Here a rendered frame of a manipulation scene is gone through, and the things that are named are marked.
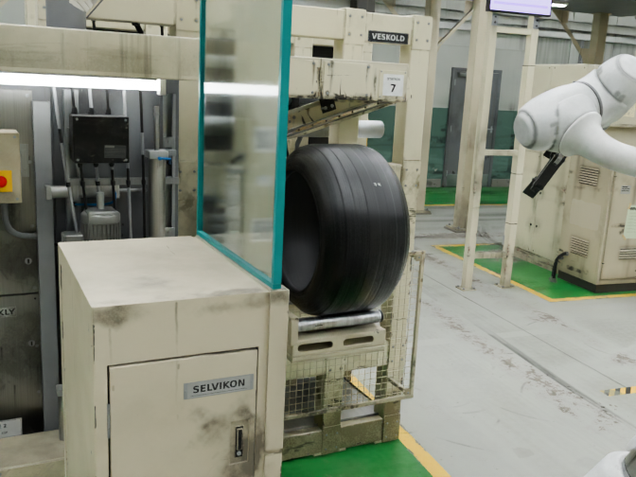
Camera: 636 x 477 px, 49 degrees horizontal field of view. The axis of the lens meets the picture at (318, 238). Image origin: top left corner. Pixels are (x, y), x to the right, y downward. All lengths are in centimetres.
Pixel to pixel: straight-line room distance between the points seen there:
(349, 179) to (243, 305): 90
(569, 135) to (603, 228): 516
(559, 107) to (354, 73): 132
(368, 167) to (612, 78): 100
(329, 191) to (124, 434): 107
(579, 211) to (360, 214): 475
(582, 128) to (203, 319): 83
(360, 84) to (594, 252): 433
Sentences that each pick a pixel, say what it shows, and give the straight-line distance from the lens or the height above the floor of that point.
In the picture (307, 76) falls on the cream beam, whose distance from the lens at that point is 257.
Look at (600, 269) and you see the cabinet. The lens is 667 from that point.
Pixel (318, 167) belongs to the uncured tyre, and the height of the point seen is 143.
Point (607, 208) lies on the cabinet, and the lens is 656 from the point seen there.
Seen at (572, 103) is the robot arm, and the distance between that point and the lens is 147.
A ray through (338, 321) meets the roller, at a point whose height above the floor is 91.
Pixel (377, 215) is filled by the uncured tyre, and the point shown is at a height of 129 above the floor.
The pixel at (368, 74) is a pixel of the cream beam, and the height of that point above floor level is 173.
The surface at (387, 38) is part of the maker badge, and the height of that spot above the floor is 189.
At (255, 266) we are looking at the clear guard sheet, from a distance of 156.
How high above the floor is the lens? 169
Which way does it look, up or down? 12 degrees down
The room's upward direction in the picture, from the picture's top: 3 degrees clockwise
